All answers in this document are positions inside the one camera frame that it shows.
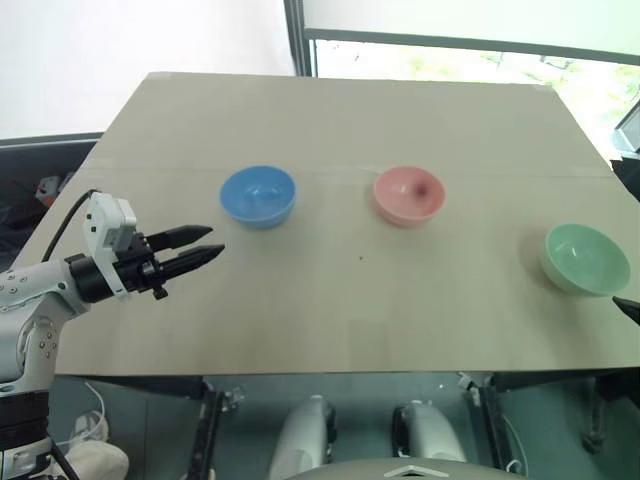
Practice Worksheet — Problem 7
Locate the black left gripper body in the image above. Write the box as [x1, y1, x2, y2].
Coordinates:
[113, 231, 169, 301]

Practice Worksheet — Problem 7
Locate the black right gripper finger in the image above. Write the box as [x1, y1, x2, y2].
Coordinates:
[611, 295, 640, 327]

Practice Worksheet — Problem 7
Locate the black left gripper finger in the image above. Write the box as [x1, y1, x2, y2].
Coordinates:
[147, 225, 215, 252]
[158, 243, 226, 282]

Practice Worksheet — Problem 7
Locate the green bowl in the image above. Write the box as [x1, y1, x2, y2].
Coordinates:
[538, 222, 632, 298]

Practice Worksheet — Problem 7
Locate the blue bowl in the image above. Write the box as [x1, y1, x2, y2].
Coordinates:
[219, 165, 298, 231]

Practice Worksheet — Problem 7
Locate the red and white object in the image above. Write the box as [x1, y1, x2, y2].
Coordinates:
[35, 172, 75, 207]

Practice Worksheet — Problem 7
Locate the dark storage bin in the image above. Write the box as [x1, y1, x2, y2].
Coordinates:
[0, 131, 105, 274]

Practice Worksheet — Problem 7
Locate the black table leg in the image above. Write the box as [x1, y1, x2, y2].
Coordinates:
[462, 372, 509, 471]
[189, 379, 227, 480]

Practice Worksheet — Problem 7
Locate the silver left robot leg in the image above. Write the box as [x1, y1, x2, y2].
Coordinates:
[268, 394, 337, 480]

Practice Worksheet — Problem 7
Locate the silver robot leg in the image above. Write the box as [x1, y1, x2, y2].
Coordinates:
[268, 394, 337, 480]
[391, 399, 470, 464]

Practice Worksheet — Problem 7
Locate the pink red bowl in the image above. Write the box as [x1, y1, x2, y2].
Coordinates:
[372, 166, 447, 229]

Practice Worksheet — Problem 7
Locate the silver right robot leg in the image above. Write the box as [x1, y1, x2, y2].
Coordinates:
[391, 399, 470, 464]

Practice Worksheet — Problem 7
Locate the grey robot torso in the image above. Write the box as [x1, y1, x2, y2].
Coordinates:
[283, 458, 529, 480]

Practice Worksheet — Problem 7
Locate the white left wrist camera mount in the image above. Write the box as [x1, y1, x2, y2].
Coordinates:
[82, 191, 137, 297]

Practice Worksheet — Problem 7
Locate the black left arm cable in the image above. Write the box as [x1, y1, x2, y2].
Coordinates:
[40, 188, 101, 264]

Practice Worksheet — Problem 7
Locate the white cable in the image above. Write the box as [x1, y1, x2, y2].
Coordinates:
[73, 381, 110, 442]

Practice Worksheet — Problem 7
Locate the dark window frame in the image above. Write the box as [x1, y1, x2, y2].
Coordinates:
[282, 0, 640, 79]

